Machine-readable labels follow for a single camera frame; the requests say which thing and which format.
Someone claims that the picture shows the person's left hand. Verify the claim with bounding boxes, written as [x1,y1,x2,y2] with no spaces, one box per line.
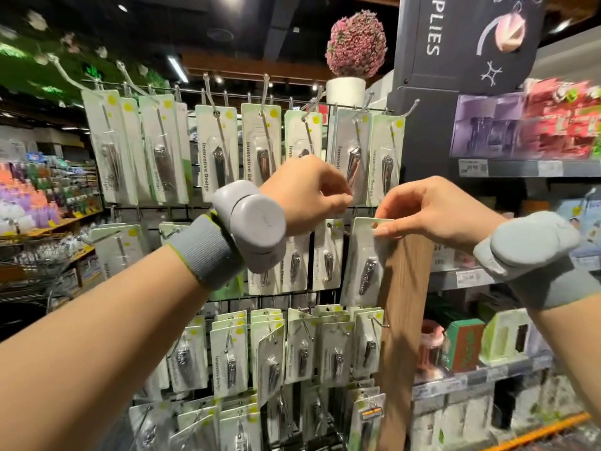
[260,155,355,237]

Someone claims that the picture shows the person's right hand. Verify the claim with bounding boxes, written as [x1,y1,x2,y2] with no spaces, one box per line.
[374,176,508,252]

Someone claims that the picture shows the rows of hung nail clipper packs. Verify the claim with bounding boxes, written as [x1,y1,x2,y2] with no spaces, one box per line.
[83,87,407,451]

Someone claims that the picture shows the white carded nail clipper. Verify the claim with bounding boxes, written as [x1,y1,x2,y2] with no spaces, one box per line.
[340,217,394,308]

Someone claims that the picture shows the orange wire shopping cart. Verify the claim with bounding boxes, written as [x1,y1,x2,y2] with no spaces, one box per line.
[483,413,595,451]

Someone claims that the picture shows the grey kitchenware shelf unit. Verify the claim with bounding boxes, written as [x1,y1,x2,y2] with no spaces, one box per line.
[411,28,601,451]

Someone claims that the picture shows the pink mugs on shelf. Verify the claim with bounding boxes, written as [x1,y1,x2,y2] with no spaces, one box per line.
[417,319,446,374]

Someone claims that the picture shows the wooden laundry shelf unit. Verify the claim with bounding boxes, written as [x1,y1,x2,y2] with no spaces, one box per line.
[0,209,105,289]

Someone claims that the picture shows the empty silver shopping cart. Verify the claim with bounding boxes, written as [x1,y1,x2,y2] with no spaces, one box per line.
[0,244,78,311]

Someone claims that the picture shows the grey wrist tracker band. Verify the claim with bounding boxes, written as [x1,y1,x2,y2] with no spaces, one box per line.
[169,180,289,289]
[473,211,601,312]

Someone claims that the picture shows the purple boxed appliance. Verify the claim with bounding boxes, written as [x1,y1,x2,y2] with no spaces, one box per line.
[451,93,527,160]

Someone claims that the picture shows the teal orange box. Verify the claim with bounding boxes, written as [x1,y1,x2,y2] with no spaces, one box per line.
[441,318,486,374]

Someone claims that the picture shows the green white box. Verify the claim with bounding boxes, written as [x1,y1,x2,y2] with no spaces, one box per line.
[481,307,533,365]

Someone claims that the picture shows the blue cartoon box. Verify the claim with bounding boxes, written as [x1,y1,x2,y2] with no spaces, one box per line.
[556,197,601,259]

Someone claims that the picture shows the pink flowers in white pot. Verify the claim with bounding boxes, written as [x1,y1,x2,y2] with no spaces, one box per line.
[325,9,388,109]

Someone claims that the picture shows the row of pink red packs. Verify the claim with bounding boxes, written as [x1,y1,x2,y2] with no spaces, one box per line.
[521,78,601,160]

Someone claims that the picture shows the dark hanging aisle sign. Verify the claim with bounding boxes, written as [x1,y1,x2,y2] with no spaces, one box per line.
[393,0,550,95]

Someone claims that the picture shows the row of pastel laundry bottles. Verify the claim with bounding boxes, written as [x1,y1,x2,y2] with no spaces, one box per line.
[0,157,100,236]

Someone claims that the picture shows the green hanging ceiling decor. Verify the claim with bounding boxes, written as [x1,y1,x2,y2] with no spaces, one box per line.
[0,9,175,107]

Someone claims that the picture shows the wooden post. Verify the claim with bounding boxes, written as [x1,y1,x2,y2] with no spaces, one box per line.
[376,234,438,451]

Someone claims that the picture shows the wooden ceiling frame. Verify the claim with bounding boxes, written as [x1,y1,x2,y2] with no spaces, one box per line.
[181,46,330,85]

